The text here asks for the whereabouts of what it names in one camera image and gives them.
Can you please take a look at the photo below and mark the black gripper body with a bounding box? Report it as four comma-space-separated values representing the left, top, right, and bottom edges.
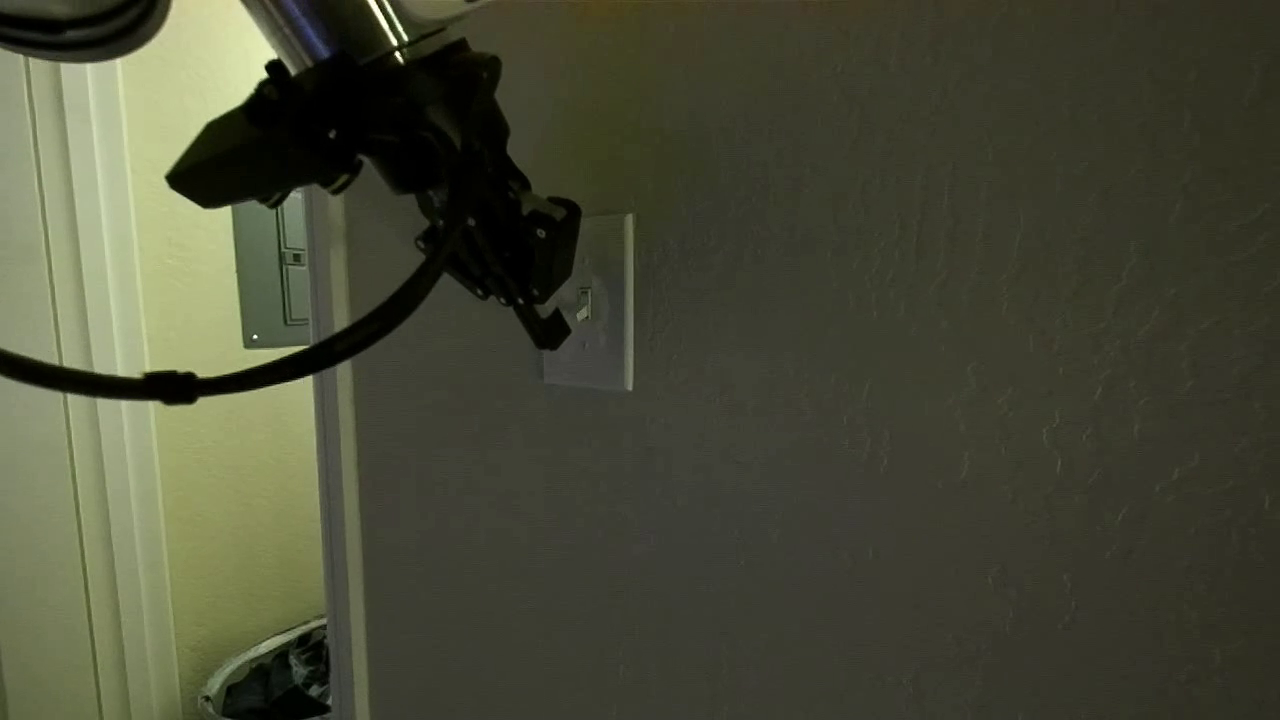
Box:
349, 37, 534, 271

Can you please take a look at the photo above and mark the white wall light switch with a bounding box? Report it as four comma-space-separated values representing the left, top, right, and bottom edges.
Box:
534, 208, 638, 397

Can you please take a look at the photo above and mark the trash bin with black bag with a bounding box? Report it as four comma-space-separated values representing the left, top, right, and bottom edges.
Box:
193, 610, 334, 720

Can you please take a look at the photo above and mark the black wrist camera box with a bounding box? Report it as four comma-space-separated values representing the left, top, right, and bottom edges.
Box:
162, 54, 370, 214

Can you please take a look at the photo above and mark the thick black cable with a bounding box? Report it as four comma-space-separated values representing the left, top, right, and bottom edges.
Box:
0, 241, 461, 411

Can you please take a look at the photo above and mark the white door frame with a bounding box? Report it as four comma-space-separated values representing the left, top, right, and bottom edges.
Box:
20, 54, 185, 720

